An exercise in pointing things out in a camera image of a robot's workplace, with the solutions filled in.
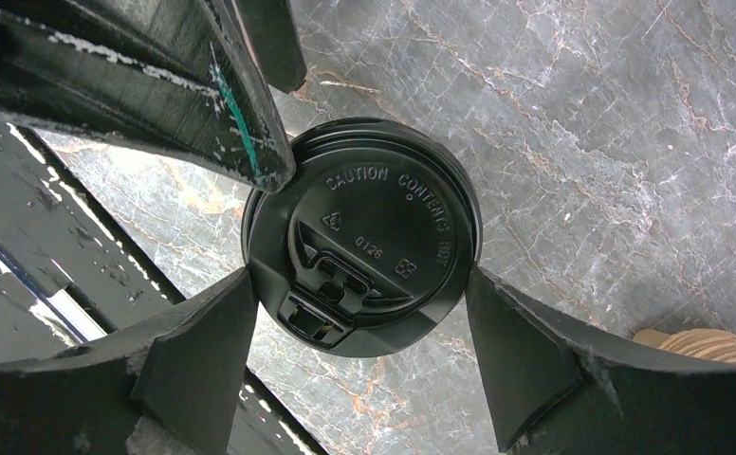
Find black cup lid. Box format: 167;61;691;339
242;118;482;358

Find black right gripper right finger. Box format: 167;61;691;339
466;266;736;454

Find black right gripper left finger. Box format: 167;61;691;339
0;268;257;454

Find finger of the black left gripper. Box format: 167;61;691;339
229;0;307;93
0;0;296;192

